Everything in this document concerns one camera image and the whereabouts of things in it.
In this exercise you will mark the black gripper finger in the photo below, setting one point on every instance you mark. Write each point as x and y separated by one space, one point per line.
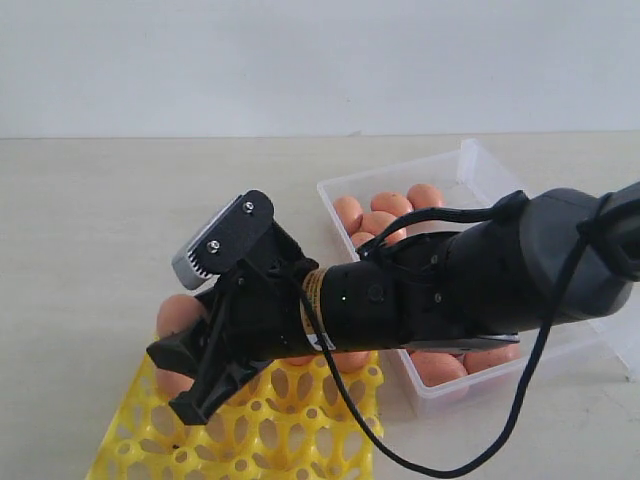
180 352
214 386

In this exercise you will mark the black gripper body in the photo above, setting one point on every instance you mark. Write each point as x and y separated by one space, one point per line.
251 311

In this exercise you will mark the brown egg tray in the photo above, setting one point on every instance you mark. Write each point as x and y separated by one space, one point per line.
177 313
300 360
350 362

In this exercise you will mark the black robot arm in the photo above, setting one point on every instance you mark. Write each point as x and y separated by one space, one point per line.
564 255

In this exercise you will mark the yellow plastic egg tray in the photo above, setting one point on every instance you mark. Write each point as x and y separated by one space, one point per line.
289 423

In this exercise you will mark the brown egg front left cluster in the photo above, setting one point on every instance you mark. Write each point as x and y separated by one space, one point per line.
360 238

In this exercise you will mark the brown egg front corner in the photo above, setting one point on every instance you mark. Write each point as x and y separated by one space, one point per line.
437 368

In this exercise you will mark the clear plastic container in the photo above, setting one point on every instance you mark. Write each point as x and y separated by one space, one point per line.
469 178

